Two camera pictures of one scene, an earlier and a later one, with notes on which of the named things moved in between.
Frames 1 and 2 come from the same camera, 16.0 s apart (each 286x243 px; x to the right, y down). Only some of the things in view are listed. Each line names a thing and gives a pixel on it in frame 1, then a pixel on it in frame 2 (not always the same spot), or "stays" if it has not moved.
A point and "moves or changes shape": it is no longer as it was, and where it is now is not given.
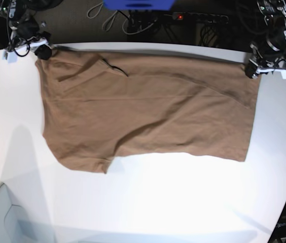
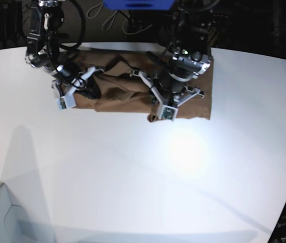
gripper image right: (260, 64) -> (186, 92)
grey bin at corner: (2, 221) stays
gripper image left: (39, 44) -> (65, 96)
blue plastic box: (139, 5) stays
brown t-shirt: (98, 107) moves or changes shape
